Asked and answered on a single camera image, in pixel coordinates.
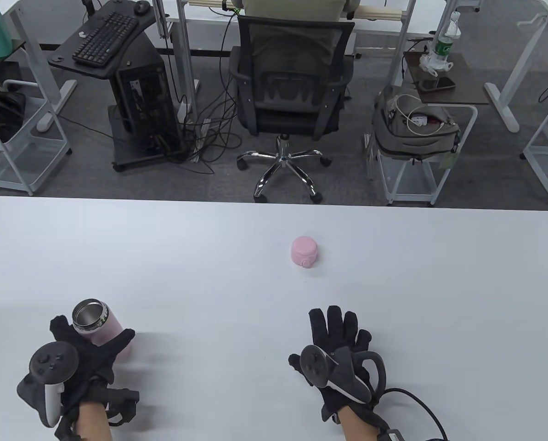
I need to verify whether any person's right hand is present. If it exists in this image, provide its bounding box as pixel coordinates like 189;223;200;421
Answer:
288;305;387;423

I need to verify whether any person's left hand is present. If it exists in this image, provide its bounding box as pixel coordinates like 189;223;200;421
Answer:
50;315;136;414

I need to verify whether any pink thermos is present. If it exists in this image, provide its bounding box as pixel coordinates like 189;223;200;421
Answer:
72;299;132;362

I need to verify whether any pink thermos cap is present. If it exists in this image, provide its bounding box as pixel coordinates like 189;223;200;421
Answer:
291;236;320;269

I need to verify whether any person's left forearm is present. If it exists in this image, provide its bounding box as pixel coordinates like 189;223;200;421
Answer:
74;402;112;441

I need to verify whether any person's right forearm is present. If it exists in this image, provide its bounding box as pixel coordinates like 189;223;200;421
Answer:
338;407;384;441

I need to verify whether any black right hand controller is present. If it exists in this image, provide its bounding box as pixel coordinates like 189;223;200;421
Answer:
300;345;387;406

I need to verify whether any black hand controller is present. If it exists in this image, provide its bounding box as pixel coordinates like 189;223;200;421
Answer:
17;342;79;428
300;345;387;406

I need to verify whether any black left hand controller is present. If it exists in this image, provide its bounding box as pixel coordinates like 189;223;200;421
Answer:
17;342;79;428

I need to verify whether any grey backpack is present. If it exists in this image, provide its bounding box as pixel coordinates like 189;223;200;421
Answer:
372;85;462;162

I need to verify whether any white cart with black bag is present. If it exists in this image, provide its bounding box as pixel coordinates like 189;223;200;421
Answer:
0;41;72;196

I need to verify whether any black mesh office chair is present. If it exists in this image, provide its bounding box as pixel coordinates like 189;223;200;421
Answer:
229;15;355;204

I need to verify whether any black computer tower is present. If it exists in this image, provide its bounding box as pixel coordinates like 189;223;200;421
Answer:
117;46;182;154

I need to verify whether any black smartphone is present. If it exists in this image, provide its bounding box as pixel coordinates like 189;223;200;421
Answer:
416;77;457;91

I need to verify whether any black bag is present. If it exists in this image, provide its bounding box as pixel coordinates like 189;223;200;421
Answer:
0;91;26;143

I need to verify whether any white cart with brown top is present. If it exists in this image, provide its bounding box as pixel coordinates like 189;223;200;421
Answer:
366;51;490;206

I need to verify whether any crumpled white plastic bag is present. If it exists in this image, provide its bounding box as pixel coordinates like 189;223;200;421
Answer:
419;53;453;76

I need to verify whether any white desk with curved brace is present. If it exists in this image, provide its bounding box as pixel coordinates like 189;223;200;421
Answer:
484;0;548;134

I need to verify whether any white desk with angled legs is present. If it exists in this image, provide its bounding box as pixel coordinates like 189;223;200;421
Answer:
3;0;78;133

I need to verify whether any black computer cart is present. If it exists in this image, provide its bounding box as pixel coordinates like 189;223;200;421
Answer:
48;0;185;173

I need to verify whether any clear plastic bottle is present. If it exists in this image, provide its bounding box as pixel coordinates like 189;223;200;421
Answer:
432;11;461;62

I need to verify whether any white desk with straight legs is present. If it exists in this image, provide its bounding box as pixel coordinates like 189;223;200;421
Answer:
154;0;417;121

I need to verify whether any black keyboard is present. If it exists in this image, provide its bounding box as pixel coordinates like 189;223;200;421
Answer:
72;11;139;64

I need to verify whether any black left wrist mount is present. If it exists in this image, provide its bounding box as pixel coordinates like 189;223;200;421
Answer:
100;388;140;424

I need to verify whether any white charger cable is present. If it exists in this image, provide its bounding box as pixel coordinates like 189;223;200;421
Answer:
391;94;446;136

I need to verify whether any bundle of black floor cables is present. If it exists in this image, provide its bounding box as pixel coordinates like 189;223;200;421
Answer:
164;9;256;175

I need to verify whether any white wire cart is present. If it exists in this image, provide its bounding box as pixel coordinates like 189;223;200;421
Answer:
522;73;548;206

